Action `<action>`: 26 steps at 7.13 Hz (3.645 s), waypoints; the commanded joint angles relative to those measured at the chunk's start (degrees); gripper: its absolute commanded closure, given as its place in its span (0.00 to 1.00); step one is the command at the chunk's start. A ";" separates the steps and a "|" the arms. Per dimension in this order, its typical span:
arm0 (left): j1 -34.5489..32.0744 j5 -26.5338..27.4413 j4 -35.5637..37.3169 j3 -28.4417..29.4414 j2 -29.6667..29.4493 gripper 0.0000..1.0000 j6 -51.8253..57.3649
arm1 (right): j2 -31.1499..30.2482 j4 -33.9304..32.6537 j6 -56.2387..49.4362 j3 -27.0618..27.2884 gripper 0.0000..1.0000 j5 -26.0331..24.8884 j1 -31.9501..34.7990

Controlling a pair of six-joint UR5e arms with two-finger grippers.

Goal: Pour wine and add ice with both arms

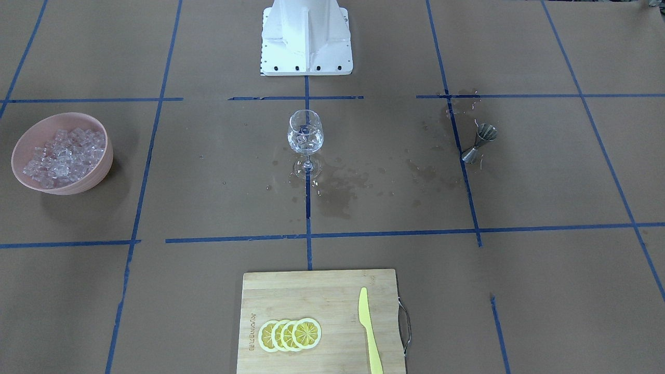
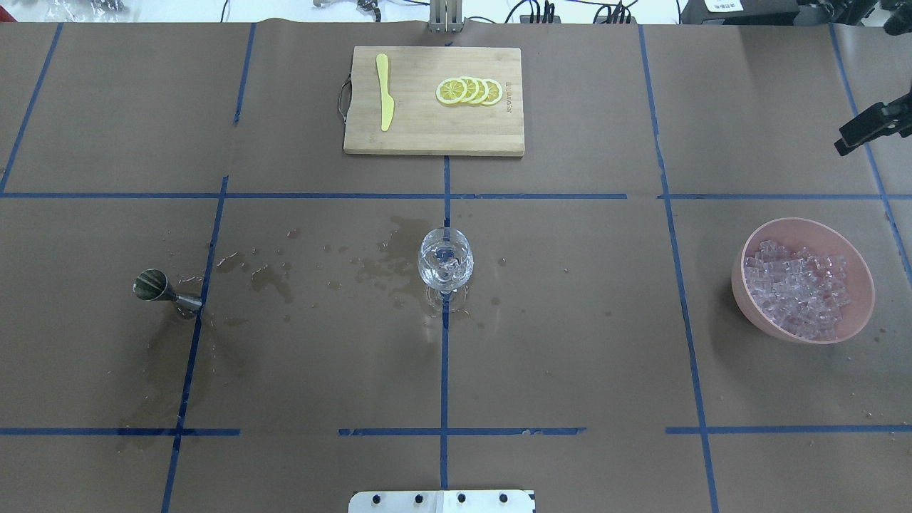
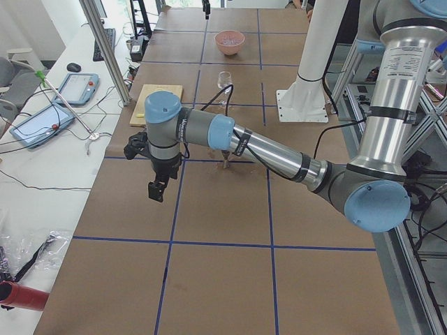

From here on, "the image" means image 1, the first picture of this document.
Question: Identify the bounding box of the clear wine glass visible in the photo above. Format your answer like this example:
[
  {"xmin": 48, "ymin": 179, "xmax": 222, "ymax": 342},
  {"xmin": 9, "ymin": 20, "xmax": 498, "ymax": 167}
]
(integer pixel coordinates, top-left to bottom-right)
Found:
[{"xmin": 287, "ymin": 109, "xmax": 325, "ymax": 180}]

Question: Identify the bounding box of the yellow plastic knife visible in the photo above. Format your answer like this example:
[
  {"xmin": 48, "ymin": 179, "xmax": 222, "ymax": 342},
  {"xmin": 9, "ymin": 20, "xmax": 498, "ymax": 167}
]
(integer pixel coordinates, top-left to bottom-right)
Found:
[{"xmin": 357, "ymin": 287, "xmax": 384, "ymax": 373}]

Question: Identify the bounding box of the pile of clear ice cubes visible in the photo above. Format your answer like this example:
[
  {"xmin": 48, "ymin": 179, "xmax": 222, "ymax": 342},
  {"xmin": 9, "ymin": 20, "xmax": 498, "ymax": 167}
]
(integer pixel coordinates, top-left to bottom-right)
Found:
[{"xmin": 21, "ymin": 128, "xmax": 110, "ymax": 190}]

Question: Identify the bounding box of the bamboo cutting board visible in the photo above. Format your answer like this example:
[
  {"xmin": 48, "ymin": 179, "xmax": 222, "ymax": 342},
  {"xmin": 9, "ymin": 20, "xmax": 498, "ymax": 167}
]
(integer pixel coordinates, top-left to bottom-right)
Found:
[{"xmin": 236, "ymin": 269, "xmax": 406, "ymax": 373}]

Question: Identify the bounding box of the steel double jigger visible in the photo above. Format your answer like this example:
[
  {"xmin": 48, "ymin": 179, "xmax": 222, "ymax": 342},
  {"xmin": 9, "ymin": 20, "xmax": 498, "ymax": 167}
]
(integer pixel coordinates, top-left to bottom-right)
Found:
[{"xmin": 461, "ymin": 123, "xmax": 497, "ymax": 164}]

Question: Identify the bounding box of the lemon slice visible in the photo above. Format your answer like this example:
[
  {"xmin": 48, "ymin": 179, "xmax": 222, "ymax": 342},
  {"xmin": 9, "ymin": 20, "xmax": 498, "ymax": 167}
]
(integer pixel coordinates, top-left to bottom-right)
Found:
[
  {"xmin": 292, "ymin": 317, "xmax": 322, "ymax": 350},
  {"xmin": 271, "ymin": 319, "xmax": 291, "ymax": 351},
  {"xmin": 280, "ymin": 321, "xmax": 302, "ymax": 352},
  {"xmin": 259, "ymin": 320, "xmax": 279, "ymax": 353}
]

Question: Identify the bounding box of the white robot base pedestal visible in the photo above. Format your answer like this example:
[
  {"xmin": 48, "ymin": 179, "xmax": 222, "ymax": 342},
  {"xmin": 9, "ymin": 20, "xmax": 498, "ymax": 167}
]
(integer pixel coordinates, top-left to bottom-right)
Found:
[{"xmin": 260, "ymin": 1, "xmax": 354, "ymax": 76}]

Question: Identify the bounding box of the pink plastic bowl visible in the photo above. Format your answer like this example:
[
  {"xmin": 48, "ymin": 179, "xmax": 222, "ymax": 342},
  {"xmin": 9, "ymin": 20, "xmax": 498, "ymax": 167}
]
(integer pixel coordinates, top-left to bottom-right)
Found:
[{"xmin": 10, "ymin": 113, "xmax": 114, "ymax": 195}]

